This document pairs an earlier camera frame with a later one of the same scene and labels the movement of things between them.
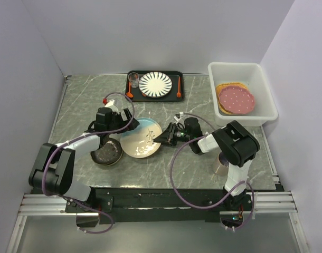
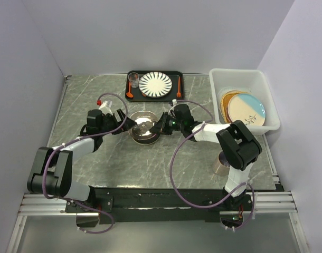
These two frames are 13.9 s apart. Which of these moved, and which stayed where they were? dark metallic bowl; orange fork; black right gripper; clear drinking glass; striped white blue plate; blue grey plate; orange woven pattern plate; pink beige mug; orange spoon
Moved: dark metallic bowl; orange woven pattern plate; blue grey plate; black right gripper
Stayed: pink beige mug; orange spoon; orange fork; striped white blue plate; clear drinking glass
